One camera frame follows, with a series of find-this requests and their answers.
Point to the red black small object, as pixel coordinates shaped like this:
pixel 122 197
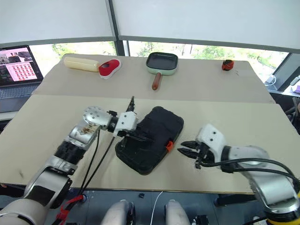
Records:
pixel 227 65

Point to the black boxy object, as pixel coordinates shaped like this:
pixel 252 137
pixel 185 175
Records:
pixel 201 220

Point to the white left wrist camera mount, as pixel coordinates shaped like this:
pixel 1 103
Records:
pixel 125 122

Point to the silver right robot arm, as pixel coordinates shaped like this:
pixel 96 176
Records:
pixel 269 187

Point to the white roller blind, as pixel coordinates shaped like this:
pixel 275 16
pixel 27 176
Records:
pixel 54 18
pixel 206 21

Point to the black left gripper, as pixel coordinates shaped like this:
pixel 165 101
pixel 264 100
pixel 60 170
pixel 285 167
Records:
pixel 131 105

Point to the red white handheld brush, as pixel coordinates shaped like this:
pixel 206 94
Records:
pixel 109 68

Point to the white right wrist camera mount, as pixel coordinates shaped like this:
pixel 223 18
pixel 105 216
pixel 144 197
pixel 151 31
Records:
pixel 211 136

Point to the grey remote control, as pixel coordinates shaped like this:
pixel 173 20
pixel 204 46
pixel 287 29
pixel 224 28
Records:
pixel 294 80

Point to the dark monitor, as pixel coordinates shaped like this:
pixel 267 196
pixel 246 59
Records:
pixel 287 70

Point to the pale rounded leg shape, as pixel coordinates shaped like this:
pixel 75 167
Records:
pixel 175 212
pixel 117 212

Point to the small white desk object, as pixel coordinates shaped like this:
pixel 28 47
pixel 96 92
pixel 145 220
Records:
pixel 270 79

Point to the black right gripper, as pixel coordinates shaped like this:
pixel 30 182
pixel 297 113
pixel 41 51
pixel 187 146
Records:
pixel 204 155

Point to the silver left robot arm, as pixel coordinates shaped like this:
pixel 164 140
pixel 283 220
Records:
pixel 82 133

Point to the cream plastic bottle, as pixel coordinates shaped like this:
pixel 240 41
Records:
pixel 80 64

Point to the black chair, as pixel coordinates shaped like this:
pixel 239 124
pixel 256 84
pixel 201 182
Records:
pixel 283 105

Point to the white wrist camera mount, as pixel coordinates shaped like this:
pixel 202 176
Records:
pixel 211 136
pixel 125 122

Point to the open laptop computer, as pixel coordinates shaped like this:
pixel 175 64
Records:
pixel 18 68

